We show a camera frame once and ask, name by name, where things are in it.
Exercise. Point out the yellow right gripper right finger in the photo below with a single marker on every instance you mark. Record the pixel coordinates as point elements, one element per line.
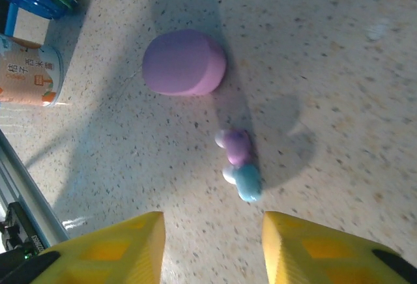
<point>319,258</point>

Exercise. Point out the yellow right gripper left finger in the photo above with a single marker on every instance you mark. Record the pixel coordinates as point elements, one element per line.
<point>107,254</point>

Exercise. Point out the purple earbud charging case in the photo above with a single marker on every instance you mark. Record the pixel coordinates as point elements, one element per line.
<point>182,62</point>

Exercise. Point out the orange printed dessert can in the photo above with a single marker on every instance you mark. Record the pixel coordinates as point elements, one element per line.
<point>29,72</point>

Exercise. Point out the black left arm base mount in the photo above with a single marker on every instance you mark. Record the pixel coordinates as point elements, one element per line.
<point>16,228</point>

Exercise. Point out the aluminium frame rail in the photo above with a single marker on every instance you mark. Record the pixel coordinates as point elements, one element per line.
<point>26,193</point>

